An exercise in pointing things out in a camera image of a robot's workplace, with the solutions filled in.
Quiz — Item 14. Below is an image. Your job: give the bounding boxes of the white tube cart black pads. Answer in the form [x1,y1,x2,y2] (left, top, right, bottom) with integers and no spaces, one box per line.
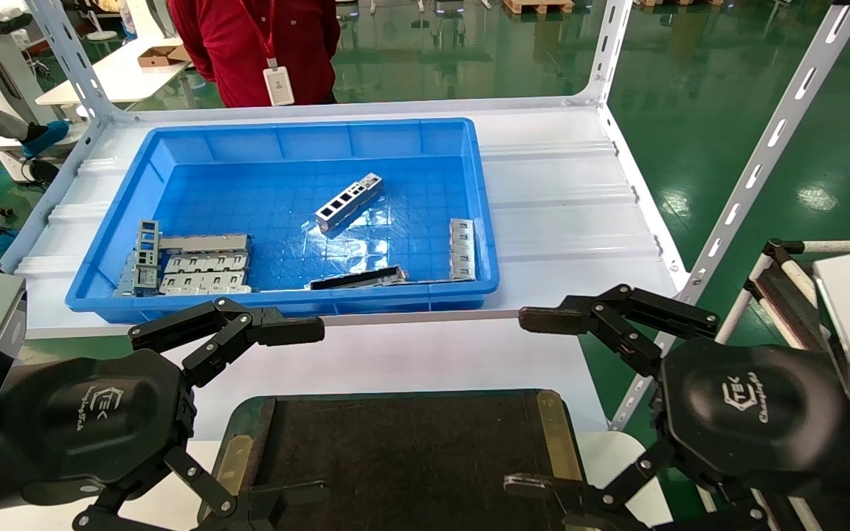
[716,237,850,531]

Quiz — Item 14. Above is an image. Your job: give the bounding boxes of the dark long metal part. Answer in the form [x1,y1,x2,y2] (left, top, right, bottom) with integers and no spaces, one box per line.
[307,266,409,291]

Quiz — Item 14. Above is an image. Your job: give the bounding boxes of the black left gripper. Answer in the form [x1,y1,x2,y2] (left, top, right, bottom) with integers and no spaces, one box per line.
[0,296,330,531]

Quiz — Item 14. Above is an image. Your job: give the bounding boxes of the black container tray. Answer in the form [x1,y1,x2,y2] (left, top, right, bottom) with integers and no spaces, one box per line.
[200,389,588,531]

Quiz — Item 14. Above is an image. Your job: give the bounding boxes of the white background table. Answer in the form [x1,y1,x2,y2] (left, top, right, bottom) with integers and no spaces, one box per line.
[35,37,193,105]

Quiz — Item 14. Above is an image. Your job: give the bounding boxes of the white metal shelf rack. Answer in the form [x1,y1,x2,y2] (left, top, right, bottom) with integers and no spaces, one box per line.
[0,0,850,432]

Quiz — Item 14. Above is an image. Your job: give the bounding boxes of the grey long metal part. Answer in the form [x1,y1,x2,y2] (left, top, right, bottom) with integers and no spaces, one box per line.
[159,234,252,255]

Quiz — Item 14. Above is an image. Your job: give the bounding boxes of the grey upright metal frame part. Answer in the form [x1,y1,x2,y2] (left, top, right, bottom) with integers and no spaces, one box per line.
[135,219,162,270]

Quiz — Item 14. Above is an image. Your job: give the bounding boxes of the wooden pallet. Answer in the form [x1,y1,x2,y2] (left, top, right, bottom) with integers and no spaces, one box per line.
[502,0,575,15]

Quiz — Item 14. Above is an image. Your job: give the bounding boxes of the cardboard box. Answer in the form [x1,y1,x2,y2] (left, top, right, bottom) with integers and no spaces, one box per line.
[137,44,191,69]

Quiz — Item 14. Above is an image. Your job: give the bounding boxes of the blue plastic bin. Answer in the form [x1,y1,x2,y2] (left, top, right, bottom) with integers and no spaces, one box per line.
[65,118,501,325]

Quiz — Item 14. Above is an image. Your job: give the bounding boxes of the red lanyard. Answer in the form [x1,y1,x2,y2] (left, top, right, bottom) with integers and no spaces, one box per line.
[237,0,278,71]

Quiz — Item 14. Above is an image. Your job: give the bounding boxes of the silver metal part with holes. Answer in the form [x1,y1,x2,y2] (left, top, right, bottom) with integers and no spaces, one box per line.
[314,173,384,234]

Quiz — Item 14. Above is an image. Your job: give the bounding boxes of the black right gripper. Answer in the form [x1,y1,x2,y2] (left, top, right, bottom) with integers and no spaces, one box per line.
[502,284,850,531]

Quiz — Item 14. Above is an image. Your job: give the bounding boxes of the person in red shirt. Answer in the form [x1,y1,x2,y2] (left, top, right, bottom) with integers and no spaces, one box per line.
[167,0,342,108]

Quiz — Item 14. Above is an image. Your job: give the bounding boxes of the silver metal bracket part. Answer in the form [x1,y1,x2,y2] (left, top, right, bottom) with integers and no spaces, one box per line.
[449,218,476,282]

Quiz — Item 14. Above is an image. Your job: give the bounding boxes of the white ID badge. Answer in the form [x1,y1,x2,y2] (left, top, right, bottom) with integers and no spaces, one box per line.
[263,66,295,106]

